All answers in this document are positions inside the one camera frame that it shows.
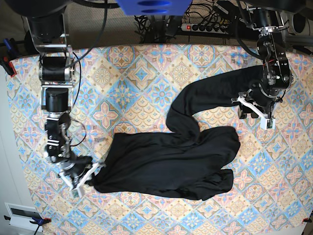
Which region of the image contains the patterned tablecloth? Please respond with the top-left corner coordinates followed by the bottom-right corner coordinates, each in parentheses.
top-left (0, 45), bottom-right (313, 235)

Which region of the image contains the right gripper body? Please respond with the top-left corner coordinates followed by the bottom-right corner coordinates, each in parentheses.
top-left (59, 156), bottom-right (92, 186)

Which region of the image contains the black t-shirt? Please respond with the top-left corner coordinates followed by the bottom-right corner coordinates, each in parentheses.
top-left (93, 66), bottom-right (263, 201)

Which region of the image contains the white floor box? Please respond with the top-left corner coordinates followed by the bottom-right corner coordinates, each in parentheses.
top-left (5, 202), bottom-right (41, 232)

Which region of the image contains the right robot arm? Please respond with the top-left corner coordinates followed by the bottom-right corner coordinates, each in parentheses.
top-left (6, 0), bottom-right (102, 198)

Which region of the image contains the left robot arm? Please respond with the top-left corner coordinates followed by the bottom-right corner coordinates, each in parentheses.
top-left (231, 1), bottom-right (293, 130)

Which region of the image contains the blue clamp upper left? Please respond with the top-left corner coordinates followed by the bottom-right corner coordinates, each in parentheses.
top-left (0, 38), bottom-right (18, 77)

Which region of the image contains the white power strip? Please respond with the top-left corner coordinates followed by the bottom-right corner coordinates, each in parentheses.
top-left (180, 23), bottom-right (227, 34)

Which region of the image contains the orange clamp lower right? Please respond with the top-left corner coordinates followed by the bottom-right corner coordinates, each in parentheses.
top-left (302, 218), bottom-right (312, 223)

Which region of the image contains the blue clamp lower left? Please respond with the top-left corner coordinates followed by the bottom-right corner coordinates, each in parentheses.
top-left (3, 215), bottom-right (51, 235)

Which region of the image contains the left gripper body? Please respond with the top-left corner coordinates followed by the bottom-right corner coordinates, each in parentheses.
top-left (238, 80), bottom-right (286, 114)

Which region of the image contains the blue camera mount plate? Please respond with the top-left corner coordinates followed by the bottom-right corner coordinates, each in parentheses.
top-left (116, 0), bottom-right (192, 16)

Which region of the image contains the white speaker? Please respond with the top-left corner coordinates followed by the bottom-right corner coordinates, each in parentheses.
top-left (291, 13), bottom-right (307, 34)

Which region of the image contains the blue clamp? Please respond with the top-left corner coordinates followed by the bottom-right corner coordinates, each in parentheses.
top-left (3, 215), bottom-right (51, 235)
top-left (0, 38), bottom-right (18, 77)

